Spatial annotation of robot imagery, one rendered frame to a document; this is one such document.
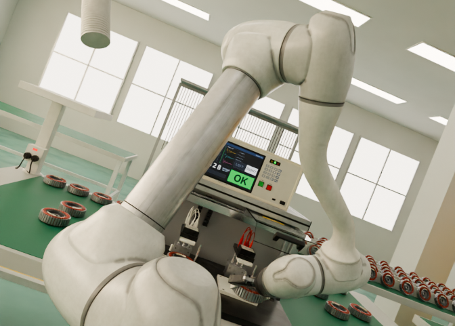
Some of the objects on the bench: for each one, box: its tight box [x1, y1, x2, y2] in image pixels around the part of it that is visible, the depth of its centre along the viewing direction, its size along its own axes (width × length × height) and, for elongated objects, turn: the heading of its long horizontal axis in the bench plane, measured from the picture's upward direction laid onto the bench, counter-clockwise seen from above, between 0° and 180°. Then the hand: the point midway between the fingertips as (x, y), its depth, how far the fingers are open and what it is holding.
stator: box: [324, 300, 350, 321], centre depth 164 cm, size 11×11×4 cm
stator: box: [58, 201, 87, 218], centre depth 157 cm, size 11×11×4 cm
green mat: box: [279, 292, 383, 326], centre depth 165 cm, size 94×61×1 cm, turn 97°
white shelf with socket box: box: [15, 80, 113, 176], centre depth 184 cm, size 35×37×46 cm
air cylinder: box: [223, 260, 246, 277], centre depth 152 cm, size 5×8×6 cm
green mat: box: [0, 176, 113, 259], centre depth 152 cm, size 94×61×1 cm, turn 97°
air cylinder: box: [171, 241, 192, 256], centre depth 149 cm, size 5×8×6 cm
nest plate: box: [217, 274, 258, 306], centre depth 137 cm, size 15×15×1 cm
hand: (248, 289), depth 122 cm, fingers closed on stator, 11 cm apart
